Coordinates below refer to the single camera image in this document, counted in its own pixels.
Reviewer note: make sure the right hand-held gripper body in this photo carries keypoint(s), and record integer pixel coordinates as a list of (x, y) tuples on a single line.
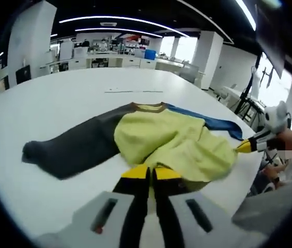
[(275, 118)]

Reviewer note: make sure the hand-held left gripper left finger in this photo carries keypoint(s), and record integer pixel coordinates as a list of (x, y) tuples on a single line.
[(131, 211)]

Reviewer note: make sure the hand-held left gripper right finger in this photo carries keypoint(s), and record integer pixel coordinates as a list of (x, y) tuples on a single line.
[(176, 222)]

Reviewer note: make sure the yellow garment grey blue sleeves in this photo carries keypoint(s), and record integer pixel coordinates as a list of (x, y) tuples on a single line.
[(161, 134)]

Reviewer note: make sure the thin line template marking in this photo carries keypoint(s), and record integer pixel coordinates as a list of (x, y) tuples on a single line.
[(135, 91)]

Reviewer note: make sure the person's right hand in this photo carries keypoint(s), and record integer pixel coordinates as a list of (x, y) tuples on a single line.
[(286, 140)]

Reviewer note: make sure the black tripod stand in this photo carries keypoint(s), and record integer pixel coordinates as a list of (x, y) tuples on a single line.
[(246, 98)]

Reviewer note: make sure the white side desk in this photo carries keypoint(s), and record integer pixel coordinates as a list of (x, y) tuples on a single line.
[(233, 95)]

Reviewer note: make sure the person's grey trousers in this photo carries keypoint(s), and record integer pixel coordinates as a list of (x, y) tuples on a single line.
[(277, 206)]

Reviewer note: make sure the dark hanging screen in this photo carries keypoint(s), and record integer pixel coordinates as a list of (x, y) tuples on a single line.
[(269, 38)]

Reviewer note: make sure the white square pillar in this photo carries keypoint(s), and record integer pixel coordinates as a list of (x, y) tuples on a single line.
[(29, 44), (207, 59)]

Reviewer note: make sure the overhead ceiling light strip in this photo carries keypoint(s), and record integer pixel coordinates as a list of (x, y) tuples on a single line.
[(246, 13)]

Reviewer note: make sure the blue storage bin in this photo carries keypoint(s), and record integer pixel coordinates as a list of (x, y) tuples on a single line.
[(150, 54)]

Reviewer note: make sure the white counter cabinet row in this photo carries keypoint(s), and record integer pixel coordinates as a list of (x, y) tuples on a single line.
[(96, 63)]

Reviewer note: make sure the short ceiling light strip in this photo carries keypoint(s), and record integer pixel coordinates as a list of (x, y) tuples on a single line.
[(120, 29)]

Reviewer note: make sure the tall white cabinet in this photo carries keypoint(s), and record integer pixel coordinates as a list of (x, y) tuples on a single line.
[(66, 51)]

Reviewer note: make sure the black panel by pillar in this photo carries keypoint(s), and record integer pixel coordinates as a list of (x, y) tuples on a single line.
[(23, 75)]

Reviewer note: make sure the long ceiling light strip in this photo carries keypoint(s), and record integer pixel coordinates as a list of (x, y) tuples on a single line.
[(125, 18)]

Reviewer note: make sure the ceiling air vent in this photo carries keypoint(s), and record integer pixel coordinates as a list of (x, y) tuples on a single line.
[(108, 24)]

